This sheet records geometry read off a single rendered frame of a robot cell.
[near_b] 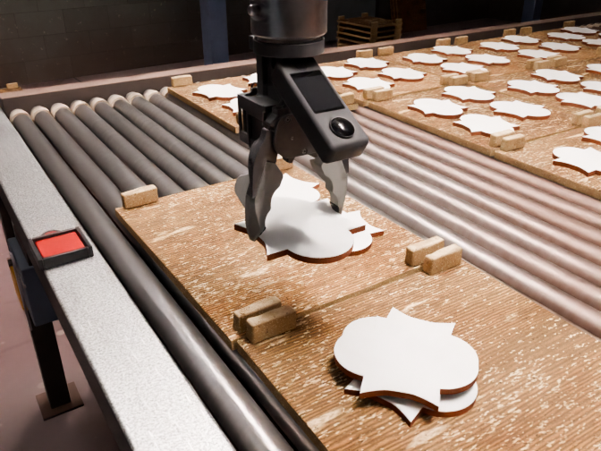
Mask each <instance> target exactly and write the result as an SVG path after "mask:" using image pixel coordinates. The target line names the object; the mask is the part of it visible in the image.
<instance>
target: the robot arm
mask: <svg viewBox="0 0 601 451"><path fill-rule="evenodd" d="M247 10H248V14H249V15H250V26H251V33H252V34H253V35H250V36H249V43H250V49H252V50H253V53H254V54H256V60H257V82H253V83H252V84H251V87H250V92H245V93H239V94H237V101H238V118H239V135H240V140H241V141H243V142H244V143H246V144H248V145H249V148H250V153H249V158H248V170H249V173H248V174H242V175H240V176H239V177H238V178H237V180H236V182H235V185H234V191H235V193H236V195H237V197H238V198H239V200H240V202H241V204H242V205H243V207H244V208H245V225H246V229H247V233H248V236H249V238H250V240H251V241H253V242H255V241H256V240H257V239H258V237H259V236H260V235H261V234H262V233H263V232H264V231H265V230H266V218H267V214H268V213H269V211H270V210H271V200H272V197H273V195H274V193H275V191H276V190H277V189H278V188H279V187H280V185H281V183H282V180H283V178H284V175H283V174H282V172H281V170H280V169H279V167H278V166H277V164H276V160H277V154H279V155H280V156H282V158H283V160H284V161H286V162H287V163H289V164H291V163H292V162H293V160H294V159H295V158H296V157H299V156H304V155H310V156H312V157H314V158H312V159H311V160H310V164H311V166H312V167H313V169H314V171H315V172H316V173H317V175H318V176H319V177H321V178H322V179H323V180H324V181H325V182H326V186H325V187H326V189H327V190H328V191H329V193H330V204H331V207H332V209H333V210H334V211H336V212H337V213H340V214H342V213H343V205H344V201H345V196H346V191H347V182H348V173H349V158H352V157H358V156H360V155H361V154H362V153H363V151H364V149H365V148H366V147H367V145H368V142H369V139H368V136H367V134H366V133H365V132H364V131H363V129H362V128H361V126H360V124H359V123H358V121H357V120H356V118H355V117H354V116H353V114H352V113H351V111H350V109H349V108H348V107H347V106H346V104H345V103H344V101H343V100H342V98H341V97H340V95H339V94H338V92H337V91H336V89H335V88H334V86H333V84H332V83H331V81H330V80H329V79H328V78H327V77H326V75H325V73H324V72H323V70H322V69H321V67H320V66H319V64H318V63H317V61H316V60H315V58H313V57H311V56H315V55H321V54H323V53H324V52H325V38H324V37H323V36H324V35H325V34H326V33H327V0H250V5H249V6H248V9H247ZM308 57H310V58H308ZM255 83H257V85H258V86H257V87H256V88H253V86H254V84H255ZM255 95H257V96H255ZM241 110H242V111H241ZM242 118H243V129H242Z"/></svg>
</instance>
